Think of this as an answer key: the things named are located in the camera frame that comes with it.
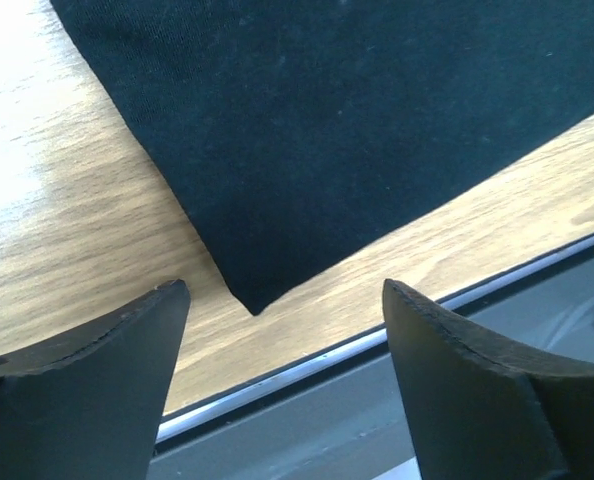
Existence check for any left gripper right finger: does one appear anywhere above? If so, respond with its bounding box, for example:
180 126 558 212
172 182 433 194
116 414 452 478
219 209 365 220
382 280 594 479

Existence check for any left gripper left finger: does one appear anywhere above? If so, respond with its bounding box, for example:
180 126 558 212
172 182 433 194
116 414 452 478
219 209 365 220
0 280 190 480

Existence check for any black t shirt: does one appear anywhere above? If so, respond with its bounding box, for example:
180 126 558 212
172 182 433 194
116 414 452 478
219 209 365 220
53 1 594 314

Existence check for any aluminium frame rail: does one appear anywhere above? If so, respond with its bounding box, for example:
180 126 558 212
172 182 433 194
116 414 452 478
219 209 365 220
148 235 594 479

